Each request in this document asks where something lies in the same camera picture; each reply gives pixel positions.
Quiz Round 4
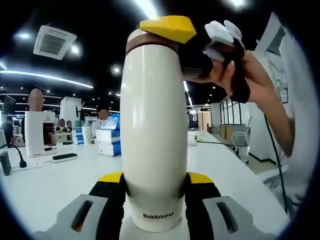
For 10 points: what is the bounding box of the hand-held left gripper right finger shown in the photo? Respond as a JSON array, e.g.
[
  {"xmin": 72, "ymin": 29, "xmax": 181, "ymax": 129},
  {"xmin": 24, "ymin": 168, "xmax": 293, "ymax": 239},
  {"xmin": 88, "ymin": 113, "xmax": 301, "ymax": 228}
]
[{"xmin": 184, "ymin": 171, "xmax": 279, "ymax": 240}]

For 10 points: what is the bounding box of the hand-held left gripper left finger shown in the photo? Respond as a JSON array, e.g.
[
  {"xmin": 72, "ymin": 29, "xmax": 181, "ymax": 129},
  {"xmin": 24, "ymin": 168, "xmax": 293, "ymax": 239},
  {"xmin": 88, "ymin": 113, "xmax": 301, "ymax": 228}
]
[{"xmin": 32, "ymin": 171, "xmax": 126, "ymax": 240}]

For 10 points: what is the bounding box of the white brown-banded cup lid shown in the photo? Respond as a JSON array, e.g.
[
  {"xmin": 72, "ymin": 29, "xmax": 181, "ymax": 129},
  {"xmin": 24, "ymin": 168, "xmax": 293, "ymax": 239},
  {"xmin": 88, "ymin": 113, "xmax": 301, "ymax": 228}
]
[{"xmin": 126, "ymin": 26, "xmax": 180, "ymax": 55}]

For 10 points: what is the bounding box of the white water cup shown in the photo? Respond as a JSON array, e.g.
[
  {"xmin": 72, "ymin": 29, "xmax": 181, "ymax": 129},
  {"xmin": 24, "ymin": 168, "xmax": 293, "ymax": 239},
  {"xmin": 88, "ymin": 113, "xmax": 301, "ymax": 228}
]
[{"xmin": 119, "ymin": 44, "xmax": 189, "ymax": 232}]

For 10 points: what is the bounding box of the white desktop water dispenser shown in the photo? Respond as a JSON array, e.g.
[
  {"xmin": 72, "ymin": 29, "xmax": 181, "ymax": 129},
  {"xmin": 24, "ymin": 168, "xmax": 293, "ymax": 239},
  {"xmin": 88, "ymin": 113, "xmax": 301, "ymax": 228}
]
[{"xmin": 24, "ymin": 110, "xmax": 58, "ymax": 158}]

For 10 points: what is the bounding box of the person's right hand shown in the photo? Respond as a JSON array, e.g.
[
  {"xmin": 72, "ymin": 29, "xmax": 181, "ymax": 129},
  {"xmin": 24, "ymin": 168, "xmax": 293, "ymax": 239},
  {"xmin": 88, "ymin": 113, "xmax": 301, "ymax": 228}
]
[{"xmin": 185, "ymin": 50, "xmax": 274, "ymax": 104}]

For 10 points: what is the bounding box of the curved ceiling light strip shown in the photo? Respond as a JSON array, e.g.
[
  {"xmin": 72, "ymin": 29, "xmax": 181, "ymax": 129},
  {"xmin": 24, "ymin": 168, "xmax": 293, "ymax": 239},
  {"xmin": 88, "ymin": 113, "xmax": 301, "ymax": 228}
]
[
  {"xmin": 0, "ymin": 69, "xmax": 95, "ymax": 89},
  {"xmin": 133, "ymin": 0, "xmax": 158, "ymax": 20}
]

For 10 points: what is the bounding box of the white table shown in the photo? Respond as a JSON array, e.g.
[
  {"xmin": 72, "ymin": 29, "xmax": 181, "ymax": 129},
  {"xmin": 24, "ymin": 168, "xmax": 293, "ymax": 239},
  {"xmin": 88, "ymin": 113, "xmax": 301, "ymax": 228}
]
[{"xmin": 0, "ymin": 131, "xmax": 292, "ymax": 240}]

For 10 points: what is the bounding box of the blue and white tissue bundle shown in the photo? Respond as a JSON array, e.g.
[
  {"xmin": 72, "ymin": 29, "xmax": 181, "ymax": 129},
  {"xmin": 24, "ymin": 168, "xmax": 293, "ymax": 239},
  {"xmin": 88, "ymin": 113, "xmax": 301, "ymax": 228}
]
[{"xmin": 95, "ymin": 112, "xmax": 123, "ymax": 157}]

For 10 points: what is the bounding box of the black and white oblong device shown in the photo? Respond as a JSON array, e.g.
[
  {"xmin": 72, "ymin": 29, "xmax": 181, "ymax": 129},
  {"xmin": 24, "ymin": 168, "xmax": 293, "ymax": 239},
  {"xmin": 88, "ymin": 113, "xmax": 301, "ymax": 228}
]
[{"xmin": 44, "ymin": 152, "xmax": 78, "ymax": 164}]

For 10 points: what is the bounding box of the small white object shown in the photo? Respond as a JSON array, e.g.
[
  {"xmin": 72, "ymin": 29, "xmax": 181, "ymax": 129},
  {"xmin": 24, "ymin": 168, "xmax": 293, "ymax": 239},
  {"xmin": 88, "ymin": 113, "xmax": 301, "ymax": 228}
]
[{"xmin": 187, "ymin": 132, "xmax": 198, "ymax": 146}]

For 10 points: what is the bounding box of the white paper roll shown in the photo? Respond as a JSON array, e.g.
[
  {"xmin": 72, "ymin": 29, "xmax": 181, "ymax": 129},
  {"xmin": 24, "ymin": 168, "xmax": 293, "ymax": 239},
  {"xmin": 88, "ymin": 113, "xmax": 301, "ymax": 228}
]
[{"xmin": 81, "ymin": 125, "xmax": 92, "ymax": 145}]

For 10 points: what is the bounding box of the small blue and white box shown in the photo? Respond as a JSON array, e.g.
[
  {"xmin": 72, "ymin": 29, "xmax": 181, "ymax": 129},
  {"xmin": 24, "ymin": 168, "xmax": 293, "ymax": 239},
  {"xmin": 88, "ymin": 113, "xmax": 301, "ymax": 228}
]
[{"xmin": 72, "ymin": 126, "xmax": 85, "ymax": 145}]

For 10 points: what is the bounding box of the white office chair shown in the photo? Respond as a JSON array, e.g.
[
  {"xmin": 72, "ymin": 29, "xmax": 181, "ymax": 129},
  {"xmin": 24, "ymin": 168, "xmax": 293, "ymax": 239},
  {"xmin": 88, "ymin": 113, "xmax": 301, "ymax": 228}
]
[{"xmin": 231, "ymin": 116, "xmax": 253, "ymax": 165}]

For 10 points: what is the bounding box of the blue display kiosk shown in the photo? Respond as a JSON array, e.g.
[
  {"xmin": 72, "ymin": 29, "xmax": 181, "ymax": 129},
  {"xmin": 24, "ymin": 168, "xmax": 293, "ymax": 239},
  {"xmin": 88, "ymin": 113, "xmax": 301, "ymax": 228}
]
[{"xmin": 187, "ymin": 109, "xmax": 199, "ymax": 130}]

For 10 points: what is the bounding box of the black pillar-mounted monitor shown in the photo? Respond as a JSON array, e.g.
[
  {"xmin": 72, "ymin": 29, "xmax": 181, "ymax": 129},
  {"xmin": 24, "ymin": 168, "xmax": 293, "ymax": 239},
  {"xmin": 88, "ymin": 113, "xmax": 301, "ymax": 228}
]
[{"xmin": 74, "ymin": 102, "xmax": 85, "ymax": 121}]

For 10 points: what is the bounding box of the black power adapter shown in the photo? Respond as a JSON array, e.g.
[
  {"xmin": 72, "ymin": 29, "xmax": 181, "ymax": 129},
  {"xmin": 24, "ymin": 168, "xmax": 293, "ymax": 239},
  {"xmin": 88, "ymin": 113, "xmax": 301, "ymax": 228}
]
[{"xmin": 0, "ymin": 150, "xmax": 11, "ymax": 176}]

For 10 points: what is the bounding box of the white ceiling air conditioner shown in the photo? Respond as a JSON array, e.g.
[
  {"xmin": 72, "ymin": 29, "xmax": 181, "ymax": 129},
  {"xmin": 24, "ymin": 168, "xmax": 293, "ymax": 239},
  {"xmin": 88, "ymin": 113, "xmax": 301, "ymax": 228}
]
[{"xmin": 33, "ymin": 24, "xmax": 78, "ymax": 60}]

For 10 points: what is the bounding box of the thin black cable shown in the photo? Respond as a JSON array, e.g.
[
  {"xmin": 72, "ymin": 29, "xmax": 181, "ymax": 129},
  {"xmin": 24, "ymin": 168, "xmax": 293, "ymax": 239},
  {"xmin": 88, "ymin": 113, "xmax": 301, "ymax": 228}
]
[{"xmin": 196, "ymin": 140, "xmax": 241, "ymax": 159}]

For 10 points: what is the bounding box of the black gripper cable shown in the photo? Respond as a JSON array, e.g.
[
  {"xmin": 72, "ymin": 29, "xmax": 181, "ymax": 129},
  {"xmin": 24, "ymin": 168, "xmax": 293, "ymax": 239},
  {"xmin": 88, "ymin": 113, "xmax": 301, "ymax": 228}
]
[{"xmin": 262, "ymin": 109, "xmax": 295, "ymax": 217}]

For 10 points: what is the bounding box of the black cable with plug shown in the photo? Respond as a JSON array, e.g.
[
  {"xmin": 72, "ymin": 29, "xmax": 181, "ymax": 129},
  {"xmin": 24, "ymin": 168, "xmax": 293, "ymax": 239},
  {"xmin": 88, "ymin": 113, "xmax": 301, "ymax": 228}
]
[{"xmin": 0, "ymin": 143, "xmax": 28, "ymax": 169}]

